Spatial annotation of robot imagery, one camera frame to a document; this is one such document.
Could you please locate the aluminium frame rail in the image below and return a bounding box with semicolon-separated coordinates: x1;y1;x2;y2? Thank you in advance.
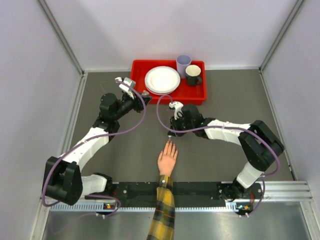
39;181;313;201

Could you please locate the lower white plate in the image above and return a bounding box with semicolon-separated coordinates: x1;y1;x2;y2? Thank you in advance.
145;85;177;96

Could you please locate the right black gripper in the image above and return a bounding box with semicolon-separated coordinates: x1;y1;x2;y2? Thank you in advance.
168;113;195;137

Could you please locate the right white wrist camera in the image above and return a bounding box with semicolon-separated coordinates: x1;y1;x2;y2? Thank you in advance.
169;101;184;120

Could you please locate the mannequin hand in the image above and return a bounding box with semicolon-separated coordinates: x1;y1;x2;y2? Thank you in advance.
157;140;178;177

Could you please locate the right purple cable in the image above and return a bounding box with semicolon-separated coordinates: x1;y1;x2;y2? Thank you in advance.
156;94;280;218

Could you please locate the red plastic tray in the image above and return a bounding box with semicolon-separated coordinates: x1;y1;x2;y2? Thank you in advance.
130;59;207;105

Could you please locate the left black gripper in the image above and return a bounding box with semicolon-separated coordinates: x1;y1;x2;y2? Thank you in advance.
113;90;152;121

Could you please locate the glitter nail polish bottle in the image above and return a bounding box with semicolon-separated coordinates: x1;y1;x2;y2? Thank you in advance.
141;90;150;98

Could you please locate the lavender plastic cup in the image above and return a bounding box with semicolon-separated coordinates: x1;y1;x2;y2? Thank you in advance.
176;54;192;79

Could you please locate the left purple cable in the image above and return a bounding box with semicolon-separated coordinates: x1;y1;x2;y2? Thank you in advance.
41;78;147;218

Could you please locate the yellow plaid sleeve forearm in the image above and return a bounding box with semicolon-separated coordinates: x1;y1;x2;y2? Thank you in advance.
146;175;175;240

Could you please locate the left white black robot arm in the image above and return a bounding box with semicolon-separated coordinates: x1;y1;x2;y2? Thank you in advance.
42;91;152;206

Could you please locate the white plate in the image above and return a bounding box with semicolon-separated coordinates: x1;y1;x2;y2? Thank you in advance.
145;85;177;96
144;66;181;89

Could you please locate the grey slotted cable duct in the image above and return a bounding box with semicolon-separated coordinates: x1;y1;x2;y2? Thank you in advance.
49;201;253;213

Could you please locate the dark green mug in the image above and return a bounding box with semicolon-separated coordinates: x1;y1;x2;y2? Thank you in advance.
185;64;203;87

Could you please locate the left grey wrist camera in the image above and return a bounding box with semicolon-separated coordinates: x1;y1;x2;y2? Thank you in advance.
115;77;136;99

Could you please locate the upper white plate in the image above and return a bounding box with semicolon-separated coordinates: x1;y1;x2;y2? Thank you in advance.
144;66;181;89

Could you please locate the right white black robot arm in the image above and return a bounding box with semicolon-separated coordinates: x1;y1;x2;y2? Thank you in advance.
168;101;285;201

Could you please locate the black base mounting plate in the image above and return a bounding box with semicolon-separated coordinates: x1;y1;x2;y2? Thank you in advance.
94;181;262;208

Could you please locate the purple cable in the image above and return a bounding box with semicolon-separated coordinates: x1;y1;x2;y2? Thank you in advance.
41;78;147;218
156;94;280;218

